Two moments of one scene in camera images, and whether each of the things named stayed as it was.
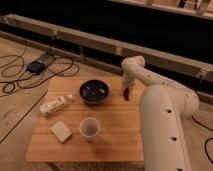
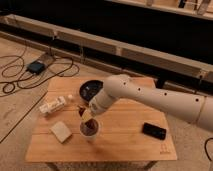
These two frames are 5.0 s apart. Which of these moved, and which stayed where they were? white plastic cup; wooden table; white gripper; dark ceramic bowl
Moved: white gripper
Stayed: wooden table; dark ceramic bowl; white plastic cup
